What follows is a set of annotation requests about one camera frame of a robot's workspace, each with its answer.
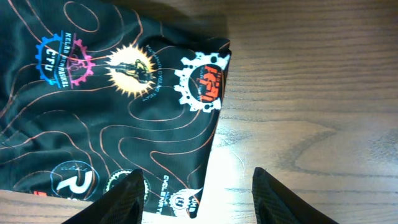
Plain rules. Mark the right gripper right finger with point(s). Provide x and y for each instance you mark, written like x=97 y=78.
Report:
x=274 y=203

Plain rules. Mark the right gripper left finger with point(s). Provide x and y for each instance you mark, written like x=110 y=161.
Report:
x=123 y=204

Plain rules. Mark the black orange-patterned jersey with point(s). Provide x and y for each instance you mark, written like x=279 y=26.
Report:
x=91 y=91

